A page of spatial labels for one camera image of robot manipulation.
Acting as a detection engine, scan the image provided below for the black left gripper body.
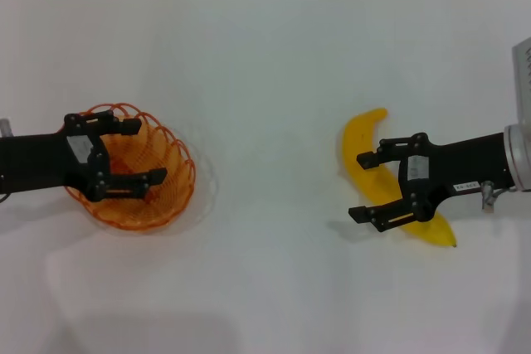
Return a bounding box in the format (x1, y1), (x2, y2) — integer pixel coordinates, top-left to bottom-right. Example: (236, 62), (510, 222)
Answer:
(0, 131), (111, 198)

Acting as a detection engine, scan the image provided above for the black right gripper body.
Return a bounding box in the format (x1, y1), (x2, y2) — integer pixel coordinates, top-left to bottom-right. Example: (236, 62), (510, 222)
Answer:
(397, 131), (516, 223)

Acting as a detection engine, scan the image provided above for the orange wire basket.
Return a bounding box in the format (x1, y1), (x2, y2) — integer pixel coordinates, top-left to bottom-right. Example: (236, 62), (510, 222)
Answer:
(64, 101), (197, 231)

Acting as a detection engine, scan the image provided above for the yellow banana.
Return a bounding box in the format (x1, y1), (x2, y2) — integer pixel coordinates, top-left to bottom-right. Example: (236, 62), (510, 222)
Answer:
(340, 108), (458, 249)

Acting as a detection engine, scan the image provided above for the silver right cable connector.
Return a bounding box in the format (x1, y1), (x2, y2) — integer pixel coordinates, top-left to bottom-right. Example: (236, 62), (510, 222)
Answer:
(480, 180), (497, 212)

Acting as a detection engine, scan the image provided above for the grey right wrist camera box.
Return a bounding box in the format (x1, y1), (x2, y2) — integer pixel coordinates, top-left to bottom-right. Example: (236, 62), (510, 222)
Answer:
(510, 36), (531, 124)

